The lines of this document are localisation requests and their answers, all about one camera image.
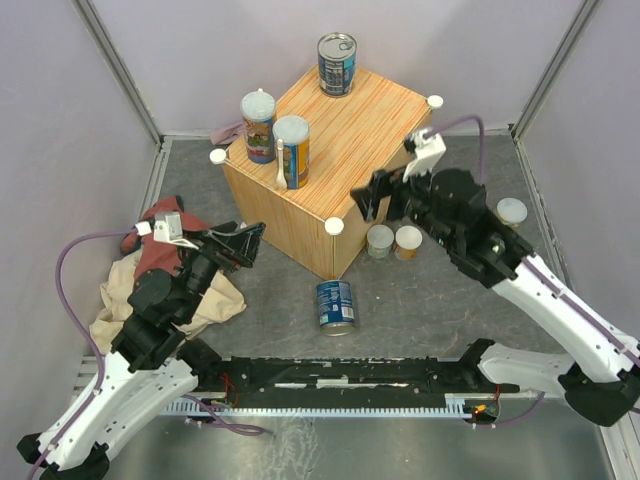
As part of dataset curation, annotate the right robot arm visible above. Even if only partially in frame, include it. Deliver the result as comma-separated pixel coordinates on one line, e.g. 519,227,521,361
350,168,639,427

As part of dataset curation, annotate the green orange fruit cup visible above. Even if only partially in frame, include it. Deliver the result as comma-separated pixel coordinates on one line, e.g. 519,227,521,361
496,197,528,229

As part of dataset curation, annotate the wooden cube counter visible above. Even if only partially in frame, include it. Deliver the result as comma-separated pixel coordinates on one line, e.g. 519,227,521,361
223,67,431,280

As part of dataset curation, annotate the tall yellow drink can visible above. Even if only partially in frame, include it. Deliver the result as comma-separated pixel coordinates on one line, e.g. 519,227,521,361
273,115,311,190

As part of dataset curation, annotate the beige cloth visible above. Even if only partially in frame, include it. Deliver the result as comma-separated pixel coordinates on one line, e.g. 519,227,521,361
89,251,247,355

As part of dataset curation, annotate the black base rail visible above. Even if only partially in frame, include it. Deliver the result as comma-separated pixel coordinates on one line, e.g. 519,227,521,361
177,339,520,408

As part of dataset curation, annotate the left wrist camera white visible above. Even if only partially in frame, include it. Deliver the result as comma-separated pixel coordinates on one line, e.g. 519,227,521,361
134,211,200,250

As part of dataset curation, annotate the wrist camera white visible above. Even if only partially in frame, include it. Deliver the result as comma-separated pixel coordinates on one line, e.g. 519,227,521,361
403,127,446,183
134,211,200,250

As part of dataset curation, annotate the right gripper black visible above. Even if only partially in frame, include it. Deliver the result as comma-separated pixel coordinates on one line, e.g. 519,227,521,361
349,156,457,250

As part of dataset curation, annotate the white plastic spoon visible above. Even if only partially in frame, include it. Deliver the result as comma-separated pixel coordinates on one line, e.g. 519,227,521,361
276,138,288,189

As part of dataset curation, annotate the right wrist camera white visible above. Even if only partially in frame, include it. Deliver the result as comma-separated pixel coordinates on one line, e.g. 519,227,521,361
403,127,446,183

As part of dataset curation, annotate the clear lid small cup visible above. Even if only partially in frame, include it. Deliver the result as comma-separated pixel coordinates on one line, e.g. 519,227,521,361
366,224,394,259

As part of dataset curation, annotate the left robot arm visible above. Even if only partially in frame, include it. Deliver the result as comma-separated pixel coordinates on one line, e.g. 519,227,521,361
17,212,266,479

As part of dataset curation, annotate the white cable duct strip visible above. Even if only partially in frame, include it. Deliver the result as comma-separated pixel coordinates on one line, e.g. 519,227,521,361
159,393,501,419

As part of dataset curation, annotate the red cloth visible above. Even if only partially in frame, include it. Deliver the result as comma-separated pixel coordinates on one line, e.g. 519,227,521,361
120,195,211,281

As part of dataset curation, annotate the tall can cartoon label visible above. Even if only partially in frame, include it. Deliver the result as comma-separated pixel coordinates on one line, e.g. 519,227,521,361
240,88,276,164

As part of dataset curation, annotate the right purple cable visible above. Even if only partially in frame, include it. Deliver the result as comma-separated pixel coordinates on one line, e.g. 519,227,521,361
432,114,487,184

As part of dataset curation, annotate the blue Progresso soup can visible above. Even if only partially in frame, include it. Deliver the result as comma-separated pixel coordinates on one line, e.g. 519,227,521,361
317,32,357,97

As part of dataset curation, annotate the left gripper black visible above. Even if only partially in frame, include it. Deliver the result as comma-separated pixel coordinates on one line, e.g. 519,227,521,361
177,220,267,321

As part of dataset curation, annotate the orange cup white lid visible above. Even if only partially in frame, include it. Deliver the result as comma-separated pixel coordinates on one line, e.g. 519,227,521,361
394,225,423,260

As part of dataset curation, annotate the pink cloth behind counter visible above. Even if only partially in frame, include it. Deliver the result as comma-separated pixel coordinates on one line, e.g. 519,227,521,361
210,122,244,146

